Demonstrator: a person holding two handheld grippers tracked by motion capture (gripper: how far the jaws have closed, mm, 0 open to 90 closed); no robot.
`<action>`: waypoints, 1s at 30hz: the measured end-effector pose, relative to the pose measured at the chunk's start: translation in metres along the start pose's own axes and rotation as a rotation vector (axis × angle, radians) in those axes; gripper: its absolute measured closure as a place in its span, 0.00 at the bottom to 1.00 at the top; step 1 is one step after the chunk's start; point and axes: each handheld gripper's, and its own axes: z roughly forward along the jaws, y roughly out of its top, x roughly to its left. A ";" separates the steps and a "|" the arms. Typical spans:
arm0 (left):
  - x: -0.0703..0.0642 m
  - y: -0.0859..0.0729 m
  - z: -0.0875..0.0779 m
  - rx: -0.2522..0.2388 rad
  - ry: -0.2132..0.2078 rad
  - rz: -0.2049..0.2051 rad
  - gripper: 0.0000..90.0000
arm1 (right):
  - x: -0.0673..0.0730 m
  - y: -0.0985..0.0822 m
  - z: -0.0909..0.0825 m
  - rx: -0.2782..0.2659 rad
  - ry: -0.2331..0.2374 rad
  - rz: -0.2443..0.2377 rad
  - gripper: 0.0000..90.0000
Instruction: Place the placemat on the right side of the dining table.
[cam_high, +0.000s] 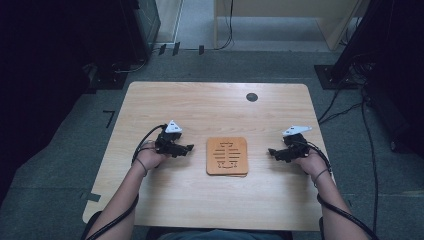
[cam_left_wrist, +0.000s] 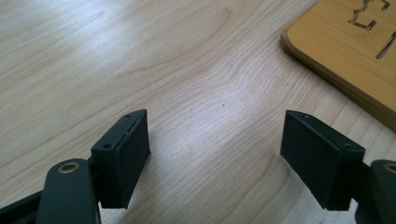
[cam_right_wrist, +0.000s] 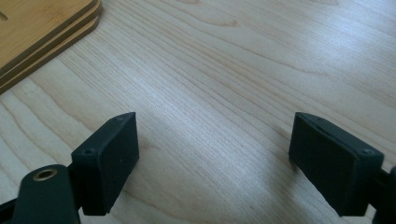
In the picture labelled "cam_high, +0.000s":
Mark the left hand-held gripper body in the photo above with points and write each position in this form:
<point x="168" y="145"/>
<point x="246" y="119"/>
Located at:
<point x="166" y="143"/>

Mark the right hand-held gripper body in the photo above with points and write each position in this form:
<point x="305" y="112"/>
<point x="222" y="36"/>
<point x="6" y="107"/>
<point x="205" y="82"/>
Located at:
<point x="296" y="146"/>

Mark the wooden trivet with cutouts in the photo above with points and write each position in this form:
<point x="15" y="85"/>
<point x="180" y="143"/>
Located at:
<point x="227" y="155"/>

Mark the person's left hand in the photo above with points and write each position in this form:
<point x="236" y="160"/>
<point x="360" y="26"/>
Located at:
<point x="150" y="156"/>

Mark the person's right hand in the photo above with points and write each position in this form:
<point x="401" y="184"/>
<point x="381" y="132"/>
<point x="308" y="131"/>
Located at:
<point x="311" y="163"/>

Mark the thin black wristband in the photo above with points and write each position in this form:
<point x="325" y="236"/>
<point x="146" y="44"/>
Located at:
<point x="144" y="166"/>
<point x="320" y="173"/>

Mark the black round table grommet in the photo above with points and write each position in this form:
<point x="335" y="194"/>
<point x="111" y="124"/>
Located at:
<point x="252" y="97"/>

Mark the person's blue trousers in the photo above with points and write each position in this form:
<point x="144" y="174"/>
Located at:
<point x="216" y="235"/>

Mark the dark tape patch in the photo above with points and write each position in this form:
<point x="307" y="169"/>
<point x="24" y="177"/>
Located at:
<point x="91" y="196"/>

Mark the black equipment cabinet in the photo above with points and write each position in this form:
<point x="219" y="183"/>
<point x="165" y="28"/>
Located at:
<point x="126" y="30"/>

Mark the black stand base plate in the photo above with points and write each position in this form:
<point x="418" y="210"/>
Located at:
<point x="328" y="78"/>

